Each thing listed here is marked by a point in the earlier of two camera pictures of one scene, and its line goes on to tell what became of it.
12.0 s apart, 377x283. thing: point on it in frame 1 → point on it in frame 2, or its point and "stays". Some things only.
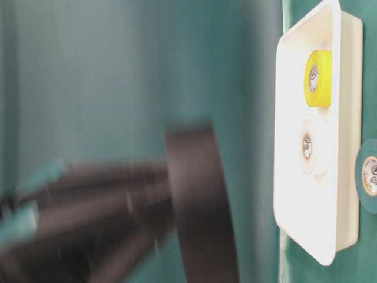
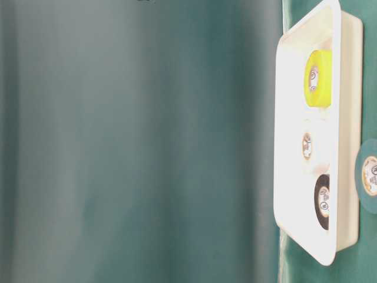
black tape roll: [207, 237] → [322, 200]
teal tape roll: [366, 175] stays
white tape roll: [316, 147] stays
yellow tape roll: [318, 78] stays
